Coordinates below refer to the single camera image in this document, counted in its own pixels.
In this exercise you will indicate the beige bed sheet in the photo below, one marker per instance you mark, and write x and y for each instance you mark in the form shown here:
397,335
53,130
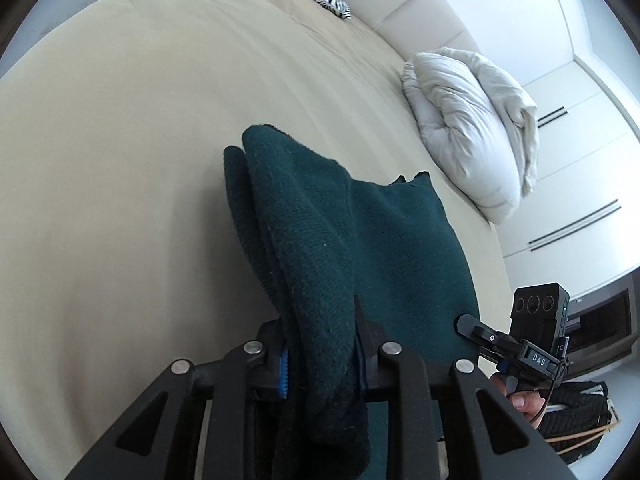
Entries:
118,253

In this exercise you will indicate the dark green knit garment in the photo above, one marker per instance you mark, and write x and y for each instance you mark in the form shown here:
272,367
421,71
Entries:
327,247

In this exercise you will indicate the white wardrobe with handles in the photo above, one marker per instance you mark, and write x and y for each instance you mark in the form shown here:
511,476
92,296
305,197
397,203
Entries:
580,227

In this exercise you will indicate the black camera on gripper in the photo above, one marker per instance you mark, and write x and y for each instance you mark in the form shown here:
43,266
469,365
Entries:
539,315

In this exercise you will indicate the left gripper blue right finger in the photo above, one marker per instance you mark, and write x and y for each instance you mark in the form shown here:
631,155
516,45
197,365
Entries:
369,336

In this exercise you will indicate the white folded duvet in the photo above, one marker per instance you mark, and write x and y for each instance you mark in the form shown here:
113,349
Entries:
478,124

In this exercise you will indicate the person's right hand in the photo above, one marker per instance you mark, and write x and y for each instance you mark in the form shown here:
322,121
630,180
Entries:
529,403

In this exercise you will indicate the black bag on floor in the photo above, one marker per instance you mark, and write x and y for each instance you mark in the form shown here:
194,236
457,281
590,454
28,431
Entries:
577,418

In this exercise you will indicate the cream upholstered headboard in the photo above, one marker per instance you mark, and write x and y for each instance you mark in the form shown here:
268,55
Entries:
412,26

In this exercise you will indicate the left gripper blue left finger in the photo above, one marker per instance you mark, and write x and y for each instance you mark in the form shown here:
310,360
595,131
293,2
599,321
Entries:
282,383

